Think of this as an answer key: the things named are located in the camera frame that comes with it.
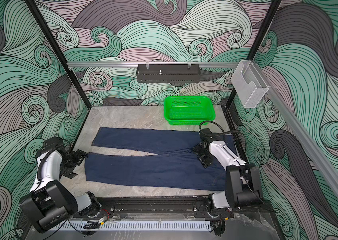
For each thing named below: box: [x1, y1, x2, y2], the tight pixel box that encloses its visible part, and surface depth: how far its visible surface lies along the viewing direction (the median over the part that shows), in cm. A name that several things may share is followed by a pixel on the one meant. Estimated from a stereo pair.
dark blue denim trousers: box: [85, 127, 238, 191], surface depth 91 cm
